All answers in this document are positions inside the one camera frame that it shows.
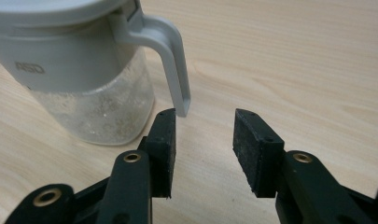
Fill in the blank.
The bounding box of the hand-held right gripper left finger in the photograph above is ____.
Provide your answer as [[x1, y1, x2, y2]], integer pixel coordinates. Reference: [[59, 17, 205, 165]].
[[96, 107, 177, 224]]

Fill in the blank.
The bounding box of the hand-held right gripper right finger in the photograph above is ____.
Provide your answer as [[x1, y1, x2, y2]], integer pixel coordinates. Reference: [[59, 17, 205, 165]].
[[232, 108, 374, 224]]

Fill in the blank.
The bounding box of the clear jar with gray lid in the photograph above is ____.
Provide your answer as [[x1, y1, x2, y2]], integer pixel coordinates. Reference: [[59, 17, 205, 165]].
[[0, 0, 191, 147]]

